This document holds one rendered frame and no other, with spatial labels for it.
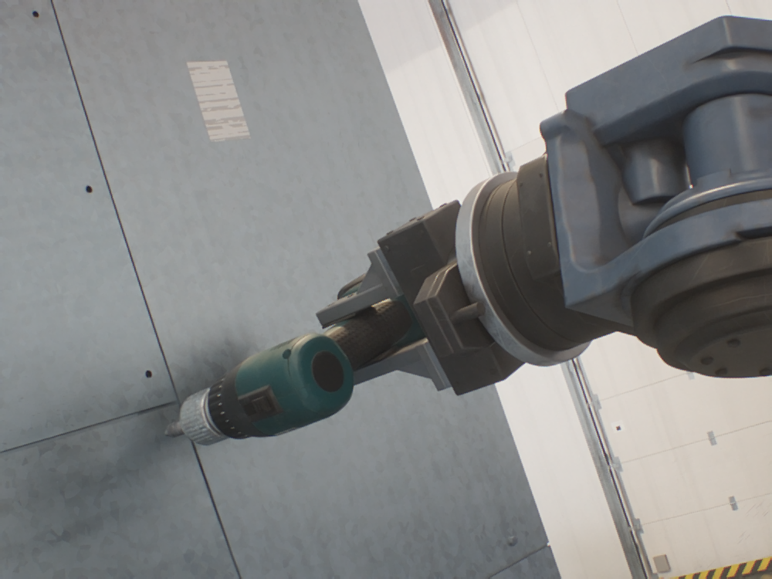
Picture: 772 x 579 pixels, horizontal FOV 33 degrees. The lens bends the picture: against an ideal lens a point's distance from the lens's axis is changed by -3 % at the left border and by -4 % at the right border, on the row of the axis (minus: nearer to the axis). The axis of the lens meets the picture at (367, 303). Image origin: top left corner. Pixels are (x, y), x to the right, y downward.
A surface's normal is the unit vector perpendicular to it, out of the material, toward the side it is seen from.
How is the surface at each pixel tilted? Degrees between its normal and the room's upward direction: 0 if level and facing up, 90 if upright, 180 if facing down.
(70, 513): 90
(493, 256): 80
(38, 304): 90
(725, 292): 69
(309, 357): 90
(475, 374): 102
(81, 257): 90
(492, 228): 61
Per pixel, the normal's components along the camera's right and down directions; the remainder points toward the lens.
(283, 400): -0.55, 0.38
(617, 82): -0.73, -0.18
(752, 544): -0.66, 0.18
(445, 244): 0.67, -0.29
